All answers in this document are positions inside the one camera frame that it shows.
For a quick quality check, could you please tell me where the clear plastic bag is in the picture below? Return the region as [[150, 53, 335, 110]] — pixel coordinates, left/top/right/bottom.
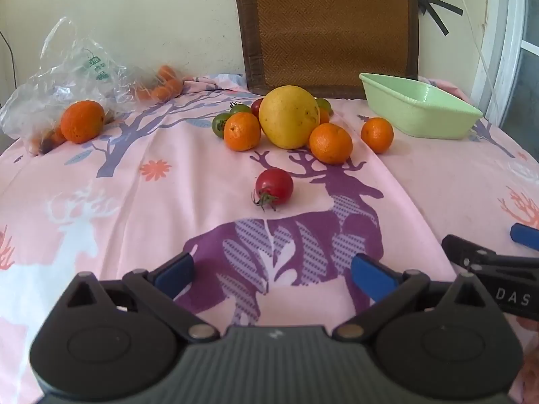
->
[[0, 17, 140, 154]]

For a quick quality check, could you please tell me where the yellow grapefruit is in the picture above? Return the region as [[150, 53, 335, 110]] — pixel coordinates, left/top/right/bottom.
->
[[258, 85, 321, 150]]

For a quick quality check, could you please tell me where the brown woven seat cushion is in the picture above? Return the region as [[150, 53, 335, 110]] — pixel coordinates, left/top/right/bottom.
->
[[231, 0, 420, 100]]

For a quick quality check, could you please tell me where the light green plastic basin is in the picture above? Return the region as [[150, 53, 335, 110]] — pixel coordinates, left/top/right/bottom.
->
[[359, 73, 483, 139]]

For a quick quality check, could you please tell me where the large orange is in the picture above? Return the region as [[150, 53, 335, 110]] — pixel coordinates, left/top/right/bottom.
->
[[60, 100, 105, 144]]

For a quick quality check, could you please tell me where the pink deer printed blanket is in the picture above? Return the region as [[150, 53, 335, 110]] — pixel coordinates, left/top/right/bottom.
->
[[0, 73, 539, 404]]

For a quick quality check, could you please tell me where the thin black cable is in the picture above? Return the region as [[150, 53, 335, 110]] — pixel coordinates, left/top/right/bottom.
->
[[0, 31, 18, 93]]

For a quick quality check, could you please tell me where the white cable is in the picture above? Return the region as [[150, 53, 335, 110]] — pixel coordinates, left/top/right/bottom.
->
[[445, 0, 502, 124]]

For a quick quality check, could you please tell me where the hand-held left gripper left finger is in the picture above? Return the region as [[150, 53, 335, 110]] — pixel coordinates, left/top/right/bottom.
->
[[63, 251, 220, 344]]

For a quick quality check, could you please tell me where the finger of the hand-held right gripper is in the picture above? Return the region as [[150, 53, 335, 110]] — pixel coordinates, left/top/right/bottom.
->
[[441, 234, 500, 268], [510, 223, 539, 254]]

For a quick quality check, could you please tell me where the white framed glass door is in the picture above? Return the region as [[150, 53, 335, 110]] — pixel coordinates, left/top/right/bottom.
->
[[480, 0, 539, 157]]

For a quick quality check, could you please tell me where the red tomato with stem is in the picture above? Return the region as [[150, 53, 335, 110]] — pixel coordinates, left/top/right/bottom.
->
[[253, 168, 294, 212]]

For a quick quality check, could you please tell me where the black tape cross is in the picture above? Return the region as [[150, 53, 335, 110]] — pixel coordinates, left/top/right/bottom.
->
[[415, 0, 464, 36]]

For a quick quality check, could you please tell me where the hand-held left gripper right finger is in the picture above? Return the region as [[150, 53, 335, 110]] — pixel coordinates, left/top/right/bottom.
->
[[332, 253, 493, 342]]

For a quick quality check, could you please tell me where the small orange fruit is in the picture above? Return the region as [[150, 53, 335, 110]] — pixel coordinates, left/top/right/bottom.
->
[[33, 128, 67, 153]]

